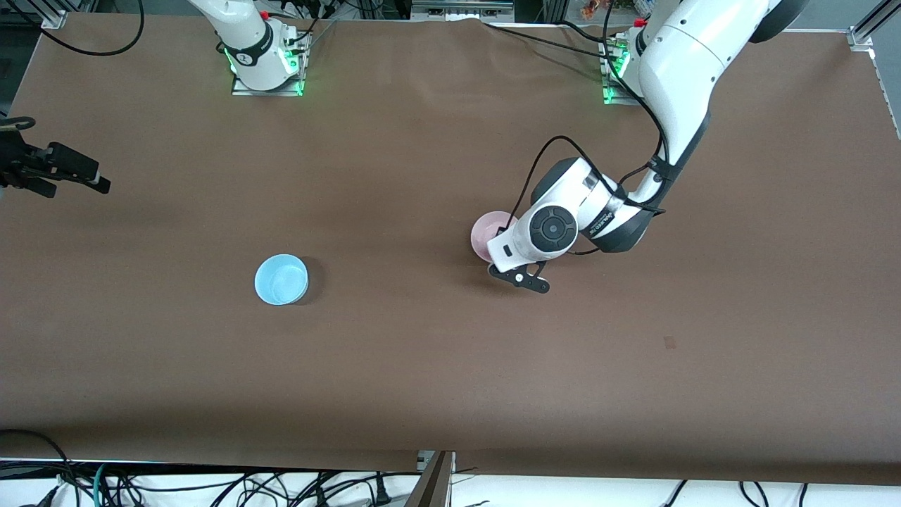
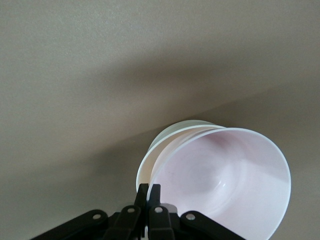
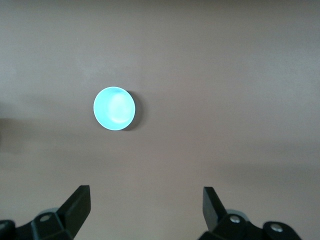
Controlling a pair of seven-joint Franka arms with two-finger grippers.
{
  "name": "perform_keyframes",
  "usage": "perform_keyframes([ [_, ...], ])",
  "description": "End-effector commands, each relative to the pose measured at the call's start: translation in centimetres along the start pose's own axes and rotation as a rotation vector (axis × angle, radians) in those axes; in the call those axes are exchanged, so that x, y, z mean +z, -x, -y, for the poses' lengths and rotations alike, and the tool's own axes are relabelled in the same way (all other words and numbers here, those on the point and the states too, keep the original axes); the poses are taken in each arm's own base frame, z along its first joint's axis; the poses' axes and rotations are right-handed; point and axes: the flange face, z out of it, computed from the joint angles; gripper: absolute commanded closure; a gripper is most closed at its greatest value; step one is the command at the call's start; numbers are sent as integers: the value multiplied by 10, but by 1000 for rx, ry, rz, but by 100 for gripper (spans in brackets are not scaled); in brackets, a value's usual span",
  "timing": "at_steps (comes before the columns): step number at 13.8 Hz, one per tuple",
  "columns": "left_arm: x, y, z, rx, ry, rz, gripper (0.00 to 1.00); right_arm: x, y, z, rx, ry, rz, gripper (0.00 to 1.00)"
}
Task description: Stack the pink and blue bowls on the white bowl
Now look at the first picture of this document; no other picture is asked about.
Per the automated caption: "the blue bowl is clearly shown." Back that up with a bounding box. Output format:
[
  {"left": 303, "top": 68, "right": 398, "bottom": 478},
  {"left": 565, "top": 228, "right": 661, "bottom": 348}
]
[{"left": 254, "top": 253, "right": 309, "bottom": 306}]

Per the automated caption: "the pink bowl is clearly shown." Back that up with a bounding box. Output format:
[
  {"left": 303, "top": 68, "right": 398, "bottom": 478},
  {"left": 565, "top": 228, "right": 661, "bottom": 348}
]
[{"left": 470, "top": 211, "right": 520, "bottom": 263}]

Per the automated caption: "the brown table cover sheet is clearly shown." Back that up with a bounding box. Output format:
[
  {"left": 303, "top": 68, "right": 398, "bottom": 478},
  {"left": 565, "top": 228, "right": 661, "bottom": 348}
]
[{"left": 0, "top": 13, "right": 901, "bottom": 487}]

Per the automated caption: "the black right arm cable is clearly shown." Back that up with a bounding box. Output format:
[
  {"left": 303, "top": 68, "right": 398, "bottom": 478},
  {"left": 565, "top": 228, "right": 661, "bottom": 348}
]
[{"left": 0, "top": 0, "right": 146, "bottom": 132}]

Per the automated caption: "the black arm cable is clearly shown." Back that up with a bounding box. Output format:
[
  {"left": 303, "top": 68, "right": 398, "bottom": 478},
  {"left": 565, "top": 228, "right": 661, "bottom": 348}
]
[
  {"left": 510, "top": 0, "right": 669, "bottom": 256},
  {"left": 0, "top": 0, "right": 146, "bottom": 132}
]

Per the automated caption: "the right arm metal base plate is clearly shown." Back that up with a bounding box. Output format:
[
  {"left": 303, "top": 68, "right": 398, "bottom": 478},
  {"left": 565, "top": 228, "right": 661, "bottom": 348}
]
[{"left": 231, "top": 28, "right": 308, "bottom": 97}]

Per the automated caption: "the black looped floor cable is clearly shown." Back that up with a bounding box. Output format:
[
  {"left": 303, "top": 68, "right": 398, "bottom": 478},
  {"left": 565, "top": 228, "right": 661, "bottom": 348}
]
[{"left": 0, "top": 428, "right": 73, "bottom": 507}]

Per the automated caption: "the aluminium frame rail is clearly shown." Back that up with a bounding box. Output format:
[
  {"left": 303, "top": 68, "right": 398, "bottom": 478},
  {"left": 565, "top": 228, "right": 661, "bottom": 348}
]
[{"left": 410, "top": 0, "right": 516, "bottom": 22}]

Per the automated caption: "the aluminium profile post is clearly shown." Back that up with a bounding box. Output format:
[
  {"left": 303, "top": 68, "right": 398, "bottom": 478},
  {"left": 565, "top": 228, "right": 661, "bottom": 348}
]
[{"left": 403, "top": 451, "right": 457, "bottom": 507}]

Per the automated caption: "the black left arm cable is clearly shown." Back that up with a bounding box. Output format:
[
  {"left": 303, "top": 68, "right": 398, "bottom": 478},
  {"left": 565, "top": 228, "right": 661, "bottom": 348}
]
[{"left": 510, "top": 0, "right": 669, "bottom": 256}]

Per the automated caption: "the long black table cable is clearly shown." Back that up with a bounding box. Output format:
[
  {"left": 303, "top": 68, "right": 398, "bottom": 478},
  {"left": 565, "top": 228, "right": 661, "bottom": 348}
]
[{"left": 486, "top": 23, "right": 624, "bottom": 63}]

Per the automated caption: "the short black table cable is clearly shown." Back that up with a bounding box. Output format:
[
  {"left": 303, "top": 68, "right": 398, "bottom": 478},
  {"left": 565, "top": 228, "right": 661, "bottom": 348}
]
[{"left": 560, "top": 20, "right": 627, "bottom": 46}]

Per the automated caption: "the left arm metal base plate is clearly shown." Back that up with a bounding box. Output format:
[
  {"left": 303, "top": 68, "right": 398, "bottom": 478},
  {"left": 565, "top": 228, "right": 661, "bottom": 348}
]
[{"left": 602, "top": 35, "right": 645, "bottom": 106}]

